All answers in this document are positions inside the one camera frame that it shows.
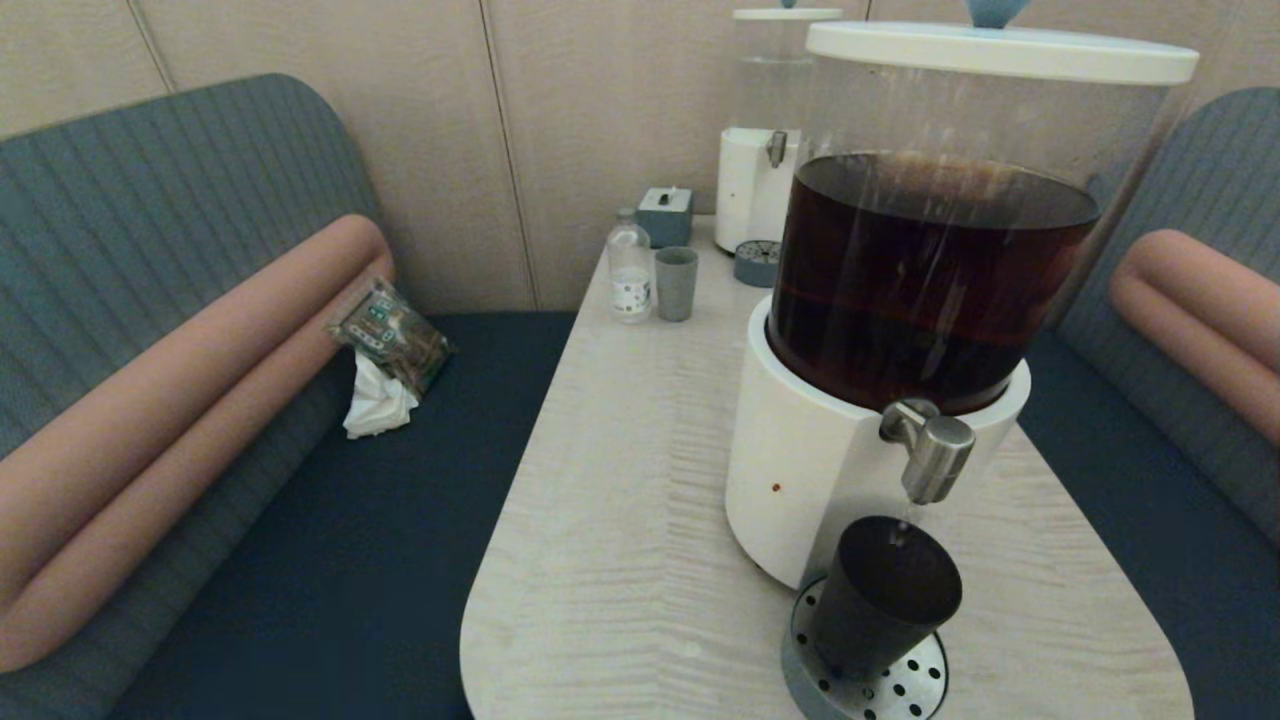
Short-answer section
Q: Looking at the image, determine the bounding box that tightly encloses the grey-blue cup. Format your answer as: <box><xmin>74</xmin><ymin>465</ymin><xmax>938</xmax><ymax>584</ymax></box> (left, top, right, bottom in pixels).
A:
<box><xmin>654</xmin><ymin>247</ymin><xmax>699</xmax><ymax>323</ymax></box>

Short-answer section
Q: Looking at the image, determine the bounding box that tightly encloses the large white tea dispenser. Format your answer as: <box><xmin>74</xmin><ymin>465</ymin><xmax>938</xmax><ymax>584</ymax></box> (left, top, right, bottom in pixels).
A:
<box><xmin>725</xmin><ymin>0</ymin><xmax>1201</xmax><ymax>591</ymax></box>

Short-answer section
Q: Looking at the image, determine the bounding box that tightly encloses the teal right bench sofa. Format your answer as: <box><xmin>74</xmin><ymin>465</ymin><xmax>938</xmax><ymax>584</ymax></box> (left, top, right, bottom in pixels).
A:
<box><xmin>1020</xmin><ymin>87</ymin><xmax>1280</xmax><ymax>720</ymax></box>

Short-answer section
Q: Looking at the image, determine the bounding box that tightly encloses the black cup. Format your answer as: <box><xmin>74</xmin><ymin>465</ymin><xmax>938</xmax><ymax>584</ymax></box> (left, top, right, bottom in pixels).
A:
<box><xmin>808</xmin><ymin>515</ymin><xmax>963</xmax><ymax>681</ymax></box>

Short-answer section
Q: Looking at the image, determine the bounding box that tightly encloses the pink bolster cushion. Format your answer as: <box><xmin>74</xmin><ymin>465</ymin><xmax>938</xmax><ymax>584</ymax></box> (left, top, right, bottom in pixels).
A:
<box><xmin>1108</xmin><ymin>265</ymin><xmax>1280</xmax><ymax>448</ymax></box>
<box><xmin>0</xmin><ymin>255</ymin><xmax>396</xmax><ymax>673</ymax></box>
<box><xmin>1125</xmin><ymin>230</ymin><xmax>1280</xmax><ymax>373</ymax></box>
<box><xmin>0</xmin><ymin>213</ymin><xmax>391</xmax><ymax>611</ymax></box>

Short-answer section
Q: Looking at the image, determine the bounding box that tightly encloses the blue napkin box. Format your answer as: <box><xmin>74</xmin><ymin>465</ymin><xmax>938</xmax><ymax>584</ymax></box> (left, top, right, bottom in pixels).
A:
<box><xmin>637</xmin><ymin>186</ymin><xmax>694</xmax><ymax>249</ymax></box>

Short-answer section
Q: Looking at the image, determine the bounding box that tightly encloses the white crumpled tissue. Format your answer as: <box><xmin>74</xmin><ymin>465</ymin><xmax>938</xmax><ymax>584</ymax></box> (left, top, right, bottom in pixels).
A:
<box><xmin>341</xmin><ymin>350</ymin><xmax>419</xmax><ymax>441</ymax></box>

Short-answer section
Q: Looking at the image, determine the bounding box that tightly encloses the teal bench sofa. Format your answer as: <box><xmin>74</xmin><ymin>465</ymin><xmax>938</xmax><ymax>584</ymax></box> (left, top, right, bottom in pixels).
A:
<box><xmin>1020</xmin><ymin>87</ymin><xmax>1280</xmax><ymax>720</ymax></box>
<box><xmin>0</xmin><ymin>73</ymin><xmax>581</xmax><ymax>720</ymax></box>

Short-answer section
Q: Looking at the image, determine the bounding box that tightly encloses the teal left bench sofa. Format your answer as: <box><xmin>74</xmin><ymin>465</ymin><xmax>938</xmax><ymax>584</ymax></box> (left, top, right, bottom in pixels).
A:
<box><xmin>0</xmin><ymin>73</ymin><xmax>581</xmax><ymax>720</ymax></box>

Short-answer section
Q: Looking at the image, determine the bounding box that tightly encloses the metal dispenser tap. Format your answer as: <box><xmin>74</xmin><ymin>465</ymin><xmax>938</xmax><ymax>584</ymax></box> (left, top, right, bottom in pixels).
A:
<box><xmin>880</xmin><ymin>398</ymin><xmax>976</xmax><ymax>506</ymax></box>

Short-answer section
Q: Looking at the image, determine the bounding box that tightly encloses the small blue drip tray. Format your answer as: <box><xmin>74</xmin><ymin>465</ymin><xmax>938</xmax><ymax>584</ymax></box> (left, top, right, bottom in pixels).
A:
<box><xmin>733</xmin><ymin>239</ymin><xmax>783</xmax><ymax>289</ymax></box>

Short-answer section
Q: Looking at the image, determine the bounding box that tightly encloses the green snack packet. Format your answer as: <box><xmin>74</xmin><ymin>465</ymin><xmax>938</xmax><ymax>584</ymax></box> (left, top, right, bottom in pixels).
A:
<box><xmin>328</xmin><ymin>278</ymin><xmax>453</xmax><ymax>398</ymax></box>

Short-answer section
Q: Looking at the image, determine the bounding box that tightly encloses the clear plastic bottle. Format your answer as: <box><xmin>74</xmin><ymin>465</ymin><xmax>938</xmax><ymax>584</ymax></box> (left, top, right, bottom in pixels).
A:
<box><xmin>606</xmin><ymin>208</ymin><xmax>653</xmax><ymax>325</ymax></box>

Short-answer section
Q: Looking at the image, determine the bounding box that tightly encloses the small white water dispenser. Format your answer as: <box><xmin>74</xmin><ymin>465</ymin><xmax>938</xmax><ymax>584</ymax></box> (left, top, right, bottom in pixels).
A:
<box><xmin>715</xmin><ymin>0</ymin><xmax>844</xmax><ymax>255</ymax></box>

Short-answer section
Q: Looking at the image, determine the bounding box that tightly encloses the large blue perforated drip tray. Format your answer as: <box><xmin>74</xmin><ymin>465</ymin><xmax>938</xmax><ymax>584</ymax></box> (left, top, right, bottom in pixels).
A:
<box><xmin>780</xmin><ymin>572</ymin><xmax>949</xmax><ymax>720</ymax></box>

